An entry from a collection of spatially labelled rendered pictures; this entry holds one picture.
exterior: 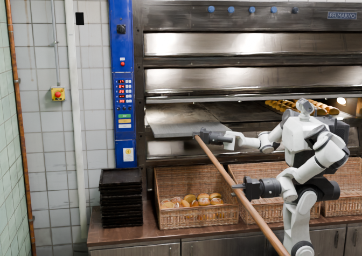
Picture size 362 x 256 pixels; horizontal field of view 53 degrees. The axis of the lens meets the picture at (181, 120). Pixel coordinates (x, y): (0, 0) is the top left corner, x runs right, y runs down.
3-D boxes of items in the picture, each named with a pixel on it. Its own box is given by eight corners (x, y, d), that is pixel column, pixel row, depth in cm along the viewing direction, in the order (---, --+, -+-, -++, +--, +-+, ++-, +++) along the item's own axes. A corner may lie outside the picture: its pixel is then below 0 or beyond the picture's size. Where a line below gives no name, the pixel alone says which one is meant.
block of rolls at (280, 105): (263, 103, 369) (263, 98, 368) (307, 102, 376) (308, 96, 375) (290, 117, 311) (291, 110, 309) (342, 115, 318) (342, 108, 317)
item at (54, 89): (53, 99, 262) (51, 85, 260) (67, 99, 264) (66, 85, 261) (51, 101, 255) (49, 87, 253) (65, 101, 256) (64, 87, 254)
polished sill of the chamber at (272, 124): (144, 130, 284) (144, 125, 283) (356, 121, 312) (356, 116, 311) (145, 132, 278) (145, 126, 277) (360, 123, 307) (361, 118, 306)
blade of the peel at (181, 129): (231, 133, 259) (232, 130, 259) (154, 137, 250) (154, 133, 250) (218, 122, 294) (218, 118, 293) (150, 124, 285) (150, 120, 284)
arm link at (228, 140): (221, 132, 246) (237, 134, 241) (218, 148, 245) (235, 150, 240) (215, 131, 235) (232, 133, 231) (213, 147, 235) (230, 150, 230)
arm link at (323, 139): (358, 152, 150) (345, 144, 172) (334, 130, 151) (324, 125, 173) (336, 171, 152) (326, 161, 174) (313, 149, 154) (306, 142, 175)
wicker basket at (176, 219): (153, 199, 293) (152, 166, 287) (221, 194, 301) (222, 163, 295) (158, 230, 246) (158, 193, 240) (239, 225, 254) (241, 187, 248)
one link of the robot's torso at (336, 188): (328, 194, 224) (331, 167, 220) (340, 203, 211) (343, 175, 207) (285, 198, 219) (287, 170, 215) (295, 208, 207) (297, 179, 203)
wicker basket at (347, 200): (294, 190, 310) (297, 159, 304) (356, 186, 318) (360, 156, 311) (324, 218, 263) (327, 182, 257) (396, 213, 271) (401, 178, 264)
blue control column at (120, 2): (119, 178, 484) (112, 8, 434) (132, 178, 486) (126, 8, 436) (120, 269, 298) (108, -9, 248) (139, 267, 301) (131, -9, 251)
